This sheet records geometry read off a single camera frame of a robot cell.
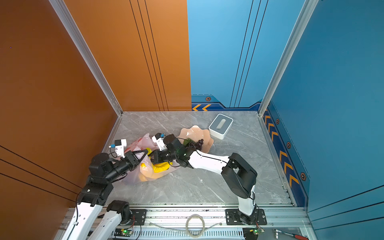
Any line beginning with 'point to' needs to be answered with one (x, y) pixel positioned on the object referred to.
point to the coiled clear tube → (187, 228)
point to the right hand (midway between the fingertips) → (147, 158)
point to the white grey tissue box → (221, 127)
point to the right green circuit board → (252, 233)
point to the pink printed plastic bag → (145, 170)
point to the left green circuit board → (123, 232)
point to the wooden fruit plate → (195, 133)
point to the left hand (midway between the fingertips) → (149, 149)
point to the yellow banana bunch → (161, 166)
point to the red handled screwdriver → (295, 235)
